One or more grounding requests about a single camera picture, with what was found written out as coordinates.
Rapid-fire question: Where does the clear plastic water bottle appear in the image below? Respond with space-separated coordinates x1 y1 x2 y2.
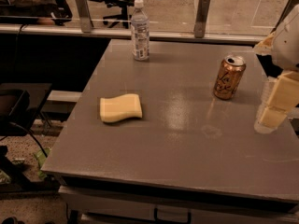
131 0 150 61

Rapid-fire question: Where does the left metal railing post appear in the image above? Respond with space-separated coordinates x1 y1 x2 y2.
75 0 93 33

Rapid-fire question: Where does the yellow sponge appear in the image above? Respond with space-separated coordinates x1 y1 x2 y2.
100 93 143 123

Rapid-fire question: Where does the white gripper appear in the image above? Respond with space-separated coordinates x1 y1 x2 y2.
253 33 299 133

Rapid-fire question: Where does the black drawer handle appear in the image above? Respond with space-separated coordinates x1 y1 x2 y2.
153 207 192 224

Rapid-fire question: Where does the orange La Croix can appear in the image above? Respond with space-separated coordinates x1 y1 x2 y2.
213 54 246 100

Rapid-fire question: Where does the green crumpled wrapper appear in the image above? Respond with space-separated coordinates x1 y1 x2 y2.
34 147 51 180

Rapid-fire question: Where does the right metal railing post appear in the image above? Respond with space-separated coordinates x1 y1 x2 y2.
193 0 211 38

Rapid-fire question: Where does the black cable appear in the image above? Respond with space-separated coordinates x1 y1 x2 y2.
8 120 49 158

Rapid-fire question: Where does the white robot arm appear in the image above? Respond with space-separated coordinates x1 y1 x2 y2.
254 5 299 133

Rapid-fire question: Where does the metal railing post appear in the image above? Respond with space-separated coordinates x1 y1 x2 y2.
75 0 93 33
193 0 211 38

